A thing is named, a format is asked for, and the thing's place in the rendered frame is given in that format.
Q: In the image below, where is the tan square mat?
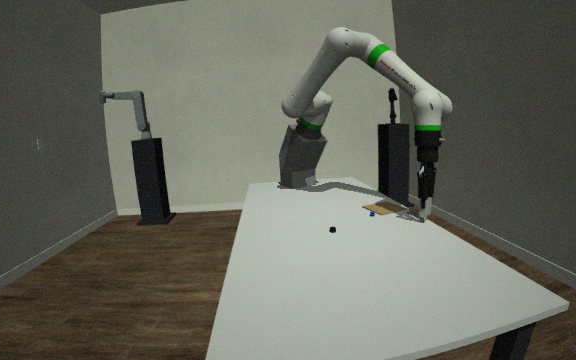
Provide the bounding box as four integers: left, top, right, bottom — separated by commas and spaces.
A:
362, 201, 407, 215

